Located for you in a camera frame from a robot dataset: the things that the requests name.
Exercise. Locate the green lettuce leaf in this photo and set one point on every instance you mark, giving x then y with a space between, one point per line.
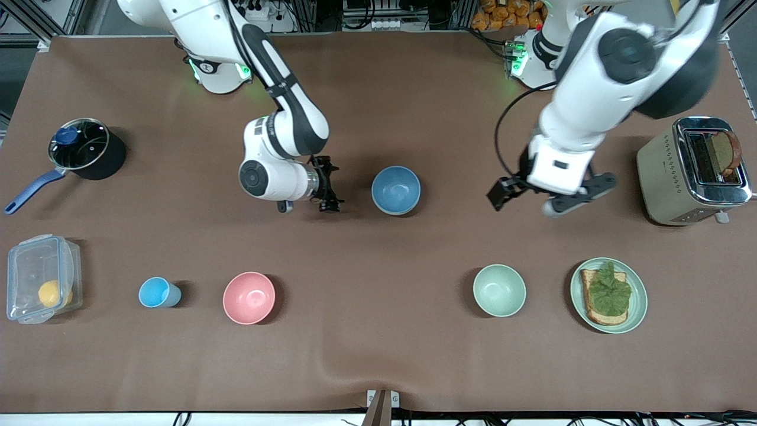
609 293

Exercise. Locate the glass lid with blue knob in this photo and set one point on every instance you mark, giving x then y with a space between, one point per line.
89 148

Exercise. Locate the bag of orange buns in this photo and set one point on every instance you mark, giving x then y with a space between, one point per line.
502 15

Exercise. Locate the small white power strip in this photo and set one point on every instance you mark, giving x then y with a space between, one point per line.
387 24

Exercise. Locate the table edge bracket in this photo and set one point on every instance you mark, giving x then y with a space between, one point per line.
378 411

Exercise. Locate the blue bowl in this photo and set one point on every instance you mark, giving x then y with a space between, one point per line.
395 188

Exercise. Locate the pink bowl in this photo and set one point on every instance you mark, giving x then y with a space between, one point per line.
248 299

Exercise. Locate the white power strip with plugs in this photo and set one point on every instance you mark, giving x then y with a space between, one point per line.
272 18

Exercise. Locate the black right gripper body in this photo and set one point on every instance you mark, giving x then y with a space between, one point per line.
321 182

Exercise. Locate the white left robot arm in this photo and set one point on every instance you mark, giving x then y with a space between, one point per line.
591 89

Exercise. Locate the pale green bowl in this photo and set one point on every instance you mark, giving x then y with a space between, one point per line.
395 214
498 291

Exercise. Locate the aluminium frame beam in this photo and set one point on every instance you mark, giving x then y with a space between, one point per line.
736 18

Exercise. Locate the light blue plastic cup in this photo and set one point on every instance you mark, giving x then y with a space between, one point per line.
154 293

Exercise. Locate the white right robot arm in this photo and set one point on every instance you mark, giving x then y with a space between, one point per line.
195 23

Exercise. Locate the beige and chrome toaster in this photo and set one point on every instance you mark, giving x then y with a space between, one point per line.
662 177

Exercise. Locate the dark brown bread slice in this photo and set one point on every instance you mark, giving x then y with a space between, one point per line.
724 154

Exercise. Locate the clear plastic lidded container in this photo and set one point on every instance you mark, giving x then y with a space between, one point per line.
29 266

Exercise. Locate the pale green plate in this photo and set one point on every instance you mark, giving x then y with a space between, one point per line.
639 296

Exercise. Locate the yellow lemon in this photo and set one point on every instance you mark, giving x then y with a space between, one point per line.
49 294

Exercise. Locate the toast slice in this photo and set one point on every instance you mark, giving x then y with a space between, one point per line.
591 313

